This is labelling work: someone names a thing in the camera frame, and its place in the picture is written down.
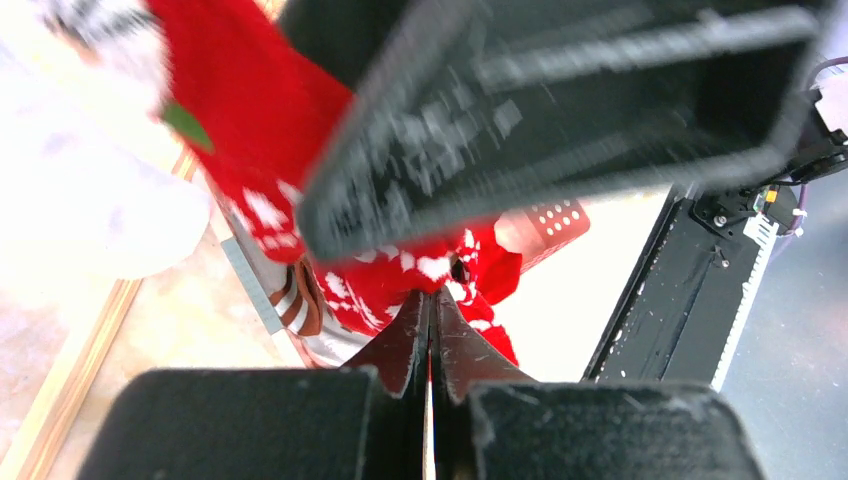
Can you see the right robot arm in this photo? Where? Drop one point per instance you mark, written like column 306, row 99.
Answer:
column 821, row 139

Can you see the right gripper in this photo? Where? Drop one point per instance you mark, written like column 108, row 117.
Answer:
column 465, row 109

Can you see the white sock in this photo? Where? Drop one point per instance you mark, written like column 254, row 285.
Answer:
column 86, row 180

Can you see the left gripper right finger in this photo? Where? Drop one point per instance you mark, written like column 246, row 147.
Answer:
column 464, row 363

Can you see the pink plastic basket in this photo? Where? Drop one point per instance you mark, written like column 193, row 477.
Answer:
column 480, row 267

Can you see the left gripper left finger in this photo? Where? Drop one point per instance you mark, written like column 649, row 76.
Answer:
column 389, row 415

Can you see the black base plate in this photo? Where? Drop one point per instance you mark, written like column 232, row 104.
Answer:
column 683, row 310

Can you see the wooden drying rack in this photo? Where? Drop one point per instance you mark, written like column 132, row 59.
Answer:
column 54, row 409

